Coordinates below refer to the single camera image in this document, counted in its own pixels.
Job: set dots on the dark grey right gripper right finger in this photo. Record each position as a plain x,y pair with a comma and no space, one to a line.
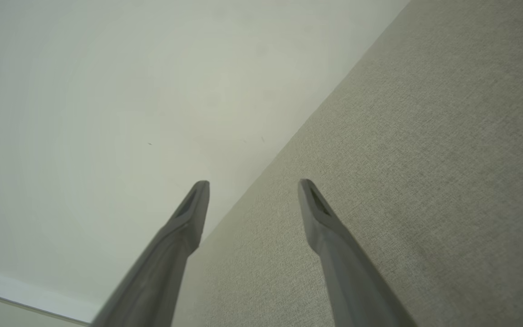
347,272

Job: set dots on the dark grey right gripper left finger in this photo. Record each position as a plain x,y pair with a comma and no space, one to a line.
170,259

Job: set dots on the grey fabric sofa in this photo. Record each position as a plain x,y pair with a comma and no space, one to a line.
425,181

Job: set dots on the white wall baseboard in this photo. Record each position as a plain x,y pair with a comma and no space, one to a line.
16,290

